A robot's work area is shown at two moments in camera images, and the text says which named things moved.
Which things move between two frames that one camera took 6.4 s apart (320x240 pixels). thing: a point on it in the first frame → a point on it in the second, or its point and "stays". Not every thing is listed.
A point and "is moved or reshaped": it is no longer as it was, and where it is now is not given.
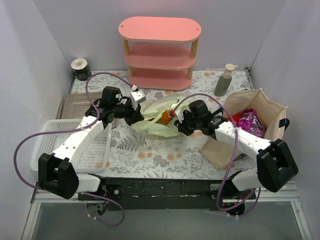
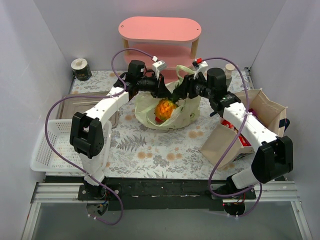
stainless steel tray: (74, 106) stays
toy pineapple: (165, 118) → (165, 107)
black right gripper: (182, 122) → (186, 84)
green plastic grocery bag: (152, 110) is moved or reshaped
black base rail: (168, 193) stays
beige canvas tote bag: (272, 113) stays
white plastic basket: (96, 160) stays
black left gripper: (134, 114) → (161, 86)
